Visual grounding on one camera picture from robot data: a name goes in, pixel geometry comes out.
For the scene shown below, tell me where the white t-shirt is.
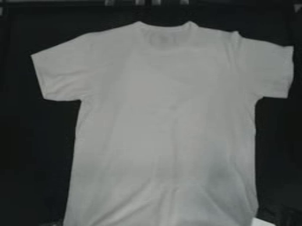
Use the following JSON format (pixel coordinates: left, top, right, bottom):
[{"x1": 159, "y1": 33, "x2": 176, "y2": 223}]
[{"x1": 29, "y1": 20, "x2": 295, "y2": 226}]

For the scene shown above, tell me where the black frame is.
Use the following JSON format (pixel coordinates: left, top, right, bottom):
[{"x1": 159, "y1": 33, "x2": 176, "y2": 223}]
[{"x1": 0, "y1": 0, "x2": 302, "y2": 12}]

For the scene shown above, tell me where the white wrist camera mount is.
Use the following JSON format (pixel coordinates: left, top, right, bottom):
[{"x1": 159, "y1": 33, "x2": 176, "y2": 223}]
[{"x1": 252, "y1": 217, "x2": 276, "y2": 226}]

